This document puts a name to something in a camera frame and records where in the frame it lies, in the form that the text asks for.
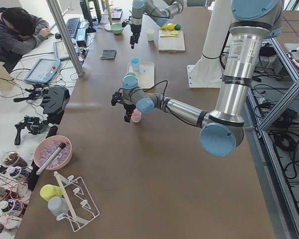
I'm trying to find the grey cup on rack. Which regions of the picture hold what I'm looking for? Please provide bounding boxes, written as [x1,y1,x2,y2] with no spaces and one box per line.
[48,196,69,217]

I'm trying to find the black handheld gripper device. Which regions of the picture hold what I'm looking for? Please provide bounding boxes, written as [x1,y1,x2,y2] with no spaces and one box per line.
[14,116,48,145]

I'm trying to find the grey folded cloth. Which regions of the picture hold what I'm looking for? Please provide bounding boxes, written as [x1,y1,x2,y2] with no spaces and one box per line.
[100,49,117,60]

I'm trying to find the aluminium frame post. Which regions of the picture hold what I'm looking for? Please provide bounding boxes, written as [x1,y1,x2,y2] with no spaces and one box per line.
[47,0,84,77]

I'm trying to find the wooden cup tree stand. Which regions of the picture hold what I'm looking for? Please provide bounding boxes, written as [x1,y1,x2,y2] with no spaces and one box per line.
[102,0,113,32]

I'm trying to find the yellow plastic knife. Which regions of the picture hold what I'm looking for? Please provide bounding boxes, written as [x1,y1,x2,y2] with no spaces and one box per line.
[159,35,178,37]

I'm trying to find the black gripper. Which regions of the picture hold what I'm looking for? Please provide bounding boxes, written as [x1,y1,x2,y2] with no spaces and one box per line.
[124,103,135,122]
[130,24,141,49]

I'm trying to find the blue cup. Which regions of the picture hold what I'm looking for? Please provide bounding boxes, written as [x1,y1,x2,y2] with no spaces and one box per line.
[131,57,140,71]

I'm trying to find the green cup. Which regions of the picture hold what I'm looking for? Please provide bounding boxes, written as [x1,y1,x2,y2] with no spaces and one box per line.
[126,72,136,76]

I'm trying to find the cream rectangular tray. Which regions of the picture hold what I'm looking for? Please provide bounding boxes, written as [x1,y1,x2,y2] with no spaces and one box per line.
[127,62,155,89]

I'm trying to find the cream yellow cup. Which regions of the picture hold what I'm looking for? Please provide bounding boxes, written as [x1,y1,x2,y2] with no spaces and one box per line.
[146,29,155,41]

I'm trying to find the pale green bowl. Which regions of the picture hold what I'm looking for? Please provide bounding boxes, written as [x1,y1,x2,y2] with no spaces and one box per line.
[111,23,124,34]

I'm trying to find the pink bowl of ice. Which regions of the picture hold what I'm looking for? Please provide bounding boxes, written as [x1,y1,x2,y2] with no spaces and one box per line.
[33,135,73,171]

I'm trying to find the pink cup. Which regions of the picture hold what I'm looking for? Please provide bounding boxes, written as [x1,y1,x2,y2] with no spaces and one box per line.
[131,109,142,123]

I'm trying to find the yellow cup on rack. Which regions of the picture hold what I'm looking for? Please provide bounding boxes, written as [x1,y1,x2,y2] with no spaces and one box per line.
[40,184,63,202]

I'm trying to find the yellow lemon upper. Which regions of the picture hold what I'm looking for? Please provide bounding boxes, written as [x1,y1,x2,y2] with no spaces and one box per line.
[166,23,175,31]

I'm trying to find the white wire cup rack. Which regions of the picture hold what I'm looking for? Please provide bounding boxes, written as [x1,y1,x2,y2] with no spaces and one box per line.
[54,171,101,233]

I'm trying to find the teach pendant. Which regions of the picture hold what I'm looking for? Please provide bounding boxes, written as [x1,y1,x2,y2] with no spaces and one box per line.
[53,38,80,61]
[24,58,61,84]

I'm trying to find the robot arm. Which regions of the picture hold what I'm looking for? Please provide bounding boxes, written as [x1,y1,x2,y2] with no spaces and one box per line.
[112,0,284,156]
[128,0,184,49]

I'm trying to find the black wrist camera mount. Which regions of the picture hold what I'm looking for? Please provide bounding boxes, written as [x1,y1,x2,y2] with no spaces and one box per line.
[111,91,124,106]

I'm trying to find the teach pendant near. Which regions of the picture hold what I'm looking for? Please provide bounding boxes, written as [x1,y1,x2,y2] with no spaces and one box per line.
[24,58,61,84]

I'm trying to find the seated person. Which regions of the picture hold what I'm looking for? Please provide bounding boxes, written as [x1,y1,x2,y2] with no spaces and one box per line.
[0,7,52,73]

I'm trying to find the teach pendant far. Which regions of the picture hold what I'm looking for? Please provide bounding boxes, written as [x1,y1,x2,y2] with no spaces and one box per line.
[53,38,80,61]

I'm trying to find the bamboo cutting board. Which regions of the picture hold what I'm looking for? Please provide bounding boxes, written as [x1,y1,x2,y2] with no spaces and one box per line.
[158,30,185,52]

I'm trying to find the green lime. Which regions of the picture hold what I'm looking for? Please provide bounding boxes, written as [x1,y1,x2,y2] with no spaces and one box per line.
[174,24,181,30]

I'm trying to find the iced coffee cup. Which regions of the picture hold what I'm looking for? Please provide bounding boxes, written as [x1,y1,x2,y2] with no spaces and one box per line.
[1,151,27,168]

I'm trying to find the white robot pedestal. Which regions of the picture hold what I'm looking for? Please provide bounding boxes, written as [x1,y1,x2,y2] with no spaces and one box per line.
[187,0,232,88]

